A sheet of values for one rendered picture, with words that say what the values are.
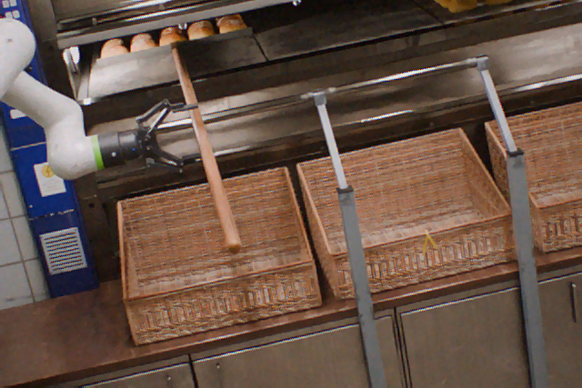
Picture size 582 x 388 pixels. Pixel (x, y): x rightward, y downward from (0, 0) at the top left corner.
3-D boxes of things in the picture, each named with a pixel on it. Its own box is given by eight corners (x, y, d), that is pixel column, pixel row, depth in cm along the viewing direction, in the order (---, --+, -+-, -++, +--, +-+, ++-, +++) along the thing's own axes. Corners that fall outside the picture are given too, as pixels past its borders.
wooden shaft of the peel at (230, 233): (244, 253, 220) (241, 240, 219) (229, 257, 220) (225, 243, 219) (182, 54, 380) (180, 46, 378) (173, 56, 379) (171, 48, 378)
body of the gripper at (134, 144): (118, 127, 294) (153, 120, 295) (125, 157, 297) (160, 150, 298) (119, 135, 287) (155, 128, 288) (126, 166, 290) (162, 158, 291)
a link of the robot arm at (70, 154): (55, 191, 292) (46, 171, 283) (48, 150, 298) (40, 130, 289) (107, 179, 294) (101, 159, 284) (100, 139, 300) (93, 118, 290)
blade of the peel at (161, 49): (253, 34, 390) (251, 26, 389) (98, 67, 385) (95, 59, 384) (240, 14, 424) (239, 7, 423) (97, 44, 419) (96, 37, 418)
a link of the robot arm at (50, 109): (-29, 99, 270) (7, 80, 266) (-34, 61, 275) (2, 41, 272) (60, 151, 300) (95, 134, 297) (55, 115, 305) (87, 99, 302)
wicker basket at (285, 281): (134, 277, 363) (114, 200, 353) (303, 242, 366) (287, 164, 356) (132, 349, 317) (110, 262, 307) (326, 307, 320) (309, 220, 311)
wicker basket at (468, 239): (307, 240, 366) (293, 163, 357) (471, 203, 371) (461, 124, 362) (336, 304, 321) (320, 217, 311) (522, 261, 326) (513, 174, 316)
